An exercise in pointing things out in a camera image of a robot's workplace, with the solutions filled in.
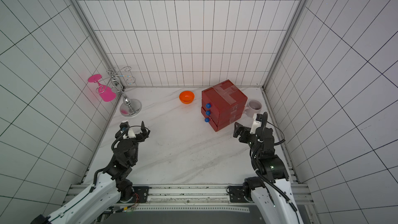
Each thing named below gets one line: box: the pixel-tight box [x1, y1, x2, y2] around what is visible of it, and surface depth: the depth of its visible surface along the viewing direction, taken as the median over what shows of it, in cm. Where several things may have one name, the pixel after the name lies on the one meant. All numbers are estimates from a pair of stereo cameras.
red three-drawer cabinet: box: [201, 79, 248, 132], surface depth 89 cm
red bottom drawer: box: [204, 114, 218, 133], surface depth 94 cm
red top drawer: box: [201, 89, 221, 123], surface depth 86 cm
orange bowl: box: [179, 90, 195, 105], surface depth 112 cm
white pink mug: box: [243, 99, 263, 118], surface depth 103 cm
